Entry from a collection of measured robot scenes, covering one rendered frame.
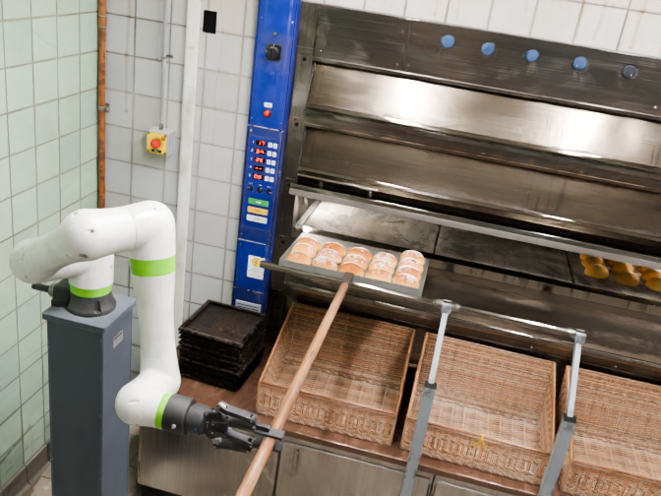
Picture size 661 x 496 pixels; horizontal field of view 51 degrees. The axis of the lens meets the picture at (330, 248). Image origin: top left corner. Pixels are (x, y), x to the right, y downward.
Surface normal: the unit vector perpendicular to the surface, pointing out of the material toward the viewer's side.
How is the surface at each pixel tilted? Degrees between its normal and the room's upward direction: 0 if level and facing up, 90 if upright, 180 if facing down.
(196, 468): 90
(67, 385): 90
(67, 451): 90
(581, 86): 90
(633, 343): 70
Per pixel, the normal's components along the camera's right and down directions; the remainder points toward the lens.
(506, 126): -0.16, 0.03
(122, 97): -0.22, 0.36
